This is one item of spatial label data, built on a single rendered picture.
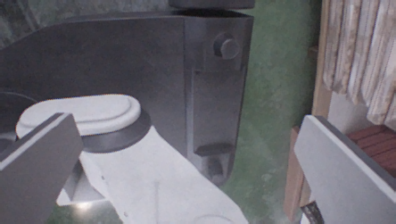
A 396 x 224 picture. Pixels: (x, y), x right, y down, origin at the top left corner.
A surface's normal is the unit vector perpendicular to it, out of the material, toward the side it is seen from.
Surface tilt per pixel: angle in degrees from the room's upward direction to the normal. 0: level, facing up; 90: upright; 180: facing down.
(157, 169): 90
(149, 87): 0
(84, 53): 0
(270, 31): 0
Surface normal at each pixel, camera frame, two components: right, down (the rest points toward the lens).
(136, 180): 0.01, -0.85
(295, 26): 0.20, 0.51
